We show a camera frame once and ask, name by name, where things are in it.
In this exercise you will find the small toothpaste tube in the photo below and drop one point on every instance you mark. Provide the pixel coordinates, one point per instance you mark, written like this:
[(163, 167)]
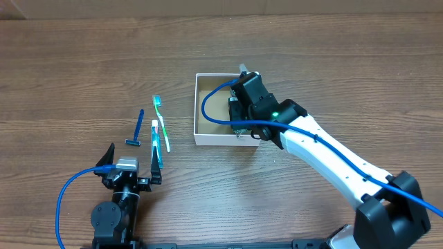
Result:
[(156, 144)]

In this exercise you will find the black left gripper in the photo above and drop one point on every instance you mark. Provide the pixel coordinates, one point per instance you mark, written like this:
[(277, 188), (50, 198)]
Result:
[(129, 180)]

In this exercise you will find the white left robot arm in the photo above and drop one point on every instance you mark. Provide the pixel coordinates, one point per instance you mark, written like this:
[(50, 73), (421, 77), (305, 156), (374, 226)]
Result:
[(114, 221)]

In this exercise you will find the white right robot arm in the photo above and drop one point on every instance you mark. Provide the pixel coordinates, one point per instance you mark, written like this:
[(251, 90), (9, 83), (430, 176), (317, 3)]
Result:
[(389, 210)]

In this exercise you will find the white open cardboard box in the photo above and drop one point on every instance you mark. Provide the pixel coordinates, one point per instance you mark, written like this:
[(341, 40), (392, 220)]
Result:
[(208, 133)]

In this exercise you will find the blue soap pump bottle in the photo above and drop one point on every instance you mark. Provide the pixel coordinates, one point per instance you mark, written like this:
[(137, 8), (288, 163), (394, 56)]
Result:
[(243, 69)]

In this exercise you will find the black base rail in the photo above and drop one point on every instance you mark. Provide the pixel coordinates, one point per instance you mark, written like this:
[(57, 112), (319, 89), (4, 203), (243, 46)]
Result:
[(295, 244)]

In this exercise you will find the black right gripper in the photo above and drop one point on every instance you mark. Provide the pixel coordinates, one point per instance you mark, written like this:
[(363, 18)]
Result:
[(234, 113)]

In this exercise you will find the green white toothbrush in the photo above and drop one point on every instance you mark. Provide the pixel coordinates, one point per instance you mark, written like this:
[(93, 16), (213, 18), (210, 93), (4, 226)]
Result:
[(157, 103)]

